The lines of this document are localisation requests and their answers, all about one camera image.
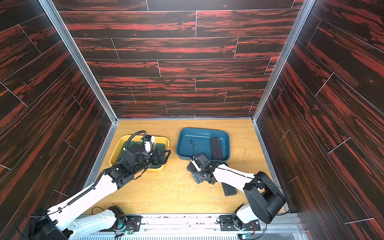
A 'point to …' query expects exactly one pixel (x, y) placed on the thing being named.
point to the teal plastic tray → (193, 141)
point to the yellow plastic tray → (148, 141)
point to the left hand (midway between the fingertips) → (166, 151)
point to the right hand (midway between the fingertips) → (204, 170)
